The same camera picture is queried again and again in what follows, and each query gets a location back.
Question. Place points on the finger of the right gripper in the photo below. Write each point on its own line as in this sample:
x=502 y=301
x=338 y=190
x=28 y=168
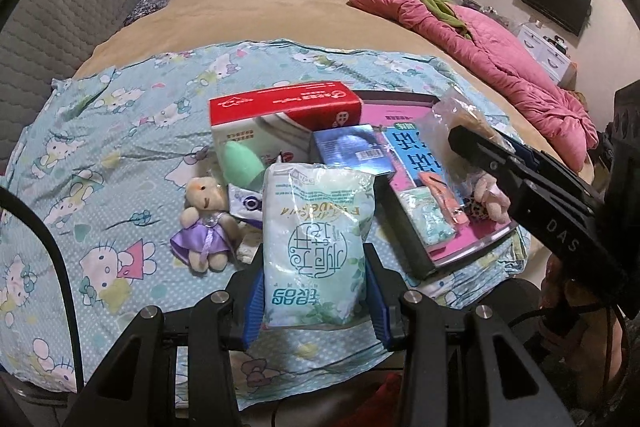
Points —
x=526 y=161
x=481 y=153

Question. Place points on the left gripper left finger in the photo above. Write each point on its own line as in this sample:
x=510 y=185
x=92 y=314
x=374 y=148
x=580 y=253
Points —
x=247 y=291

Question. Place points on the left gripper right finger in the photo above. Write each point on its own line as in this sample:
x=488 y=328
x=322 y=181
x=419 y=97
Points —
x=391 y=306

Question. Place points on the peach teddy pink dress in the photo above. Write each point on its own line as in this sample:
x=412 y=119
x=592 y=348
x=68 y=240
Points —
x=487 y=193

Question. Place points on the clear plastic bag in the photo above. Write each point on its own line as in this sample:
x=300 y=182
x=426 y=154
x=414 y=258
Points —
x=453 y=110

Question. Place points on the white green tissue pack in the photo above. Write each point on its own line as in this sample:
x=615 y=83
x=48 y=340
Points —
x=315 y=220

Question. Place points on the leopard print scrunchie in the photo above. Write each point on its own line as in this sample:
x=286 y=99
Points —
x=475 y=211

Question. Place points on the teddy bear purple dress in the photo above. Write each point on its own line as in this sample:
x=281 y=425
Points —
x=208 y=233

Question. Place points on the pink book tray box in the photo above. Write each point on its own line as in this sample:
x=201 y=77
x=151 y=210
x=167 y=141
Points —
x=392 y=116

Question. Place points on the white blue small sachet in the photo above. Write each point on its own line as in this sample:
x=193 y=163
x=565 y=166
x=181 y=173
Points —
x=245 y=205

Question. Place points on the small green tissue pack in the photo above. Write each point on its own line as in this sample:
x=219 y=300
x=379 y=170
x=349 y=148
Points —
x=426 y=217

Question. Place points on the pink quilt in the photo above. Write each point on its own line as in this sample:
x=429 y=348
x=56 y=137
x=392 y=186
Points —
x=496 y=57

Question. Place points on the white drawer cabinet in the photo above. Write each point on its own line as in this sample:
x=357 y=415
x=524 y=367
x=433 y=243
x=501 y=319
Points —
x=557 y=65

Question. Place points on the green makeup sponge egg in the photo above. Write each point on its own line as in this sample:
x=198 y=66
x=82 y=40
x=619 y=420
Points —
x=241 y=166

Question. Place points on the dark blue box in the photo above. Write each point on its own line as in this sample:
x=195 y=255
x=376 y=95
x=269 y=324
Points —
x=353 y=147

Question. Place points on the green cloth on quilt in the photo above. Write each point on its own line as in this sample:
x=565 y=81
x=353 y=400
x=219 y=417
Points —
x=444 y=12

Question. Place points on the red white tissue box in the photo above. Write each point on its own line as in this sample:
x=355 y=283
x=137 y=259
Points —
x=278 y=122

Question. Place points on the blue hello kitty sheet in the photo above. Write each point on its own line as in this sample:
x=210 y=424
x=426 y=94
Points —
x=104 y=166

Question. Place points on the tan bed cover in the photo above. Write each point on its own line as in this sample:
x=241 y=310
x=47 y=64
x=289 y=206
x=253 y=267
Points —
x=335 y=24

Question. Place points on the grey quilted headboard cushion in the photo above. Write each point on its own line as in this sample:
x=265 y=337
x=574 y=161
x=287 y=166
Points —
x=44 y=40

